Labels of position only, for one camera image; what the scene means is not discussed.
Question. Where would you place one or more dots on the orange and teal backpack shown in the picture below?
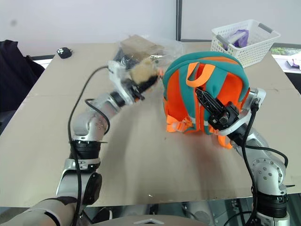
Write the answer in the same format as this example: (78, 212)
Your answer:
(178, 94)

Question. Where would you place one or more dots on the printed paper sheets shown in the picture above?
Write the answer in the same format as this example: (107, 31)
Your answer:
(285, 56)

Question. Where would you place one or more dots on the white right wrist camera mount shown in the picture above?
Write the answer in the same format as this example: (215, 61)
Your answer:
(235, 127)

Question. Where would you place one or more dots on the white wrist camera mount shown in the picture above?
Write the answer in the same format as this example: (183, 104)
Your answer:
(235, 127)
(117, 77)

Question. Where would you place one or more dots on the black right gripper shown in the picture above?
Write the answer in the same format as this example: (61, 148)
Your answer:
(224, 116)

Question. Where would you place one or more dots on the dark garment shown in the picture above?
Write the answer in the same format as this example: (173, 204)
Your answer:
(14, 75)

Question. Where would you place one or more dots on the purple packet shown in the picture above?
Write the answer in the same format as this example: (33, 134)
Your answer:
(242, 37)

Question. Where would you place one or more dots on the dark vertical wall post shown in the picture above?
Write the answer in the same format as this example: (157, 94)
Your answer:
(179, 18)

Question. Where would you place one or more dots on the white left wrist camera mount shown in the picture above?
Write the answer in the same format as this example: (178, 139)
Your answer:
(117, 77)

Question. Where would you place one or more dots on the brown cardboard box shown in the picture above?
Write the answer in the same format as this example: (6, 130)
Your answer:
(138, 46)

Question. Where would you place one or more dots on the grey rounded robot torso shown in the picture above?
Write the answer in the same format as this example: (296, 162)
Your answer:
(150, 220)

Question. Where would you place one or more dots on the clear plastic bag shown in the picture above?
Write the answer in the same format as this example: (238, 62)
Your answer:
(169, 48)

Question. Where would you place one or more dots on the small black paw-print object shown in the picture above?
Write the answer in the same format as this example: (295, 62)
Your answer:
(64, 53)

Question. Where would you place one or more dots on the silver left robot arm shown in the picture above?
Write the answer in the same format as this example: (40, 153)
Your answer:
(81, 122)

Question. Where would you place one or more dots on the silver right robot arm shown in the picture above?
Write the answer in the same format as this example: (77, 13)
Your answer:
(265, 169)

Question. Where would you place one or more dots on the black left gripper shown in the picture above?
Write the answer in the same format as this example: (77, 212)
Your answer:
(136, 91)

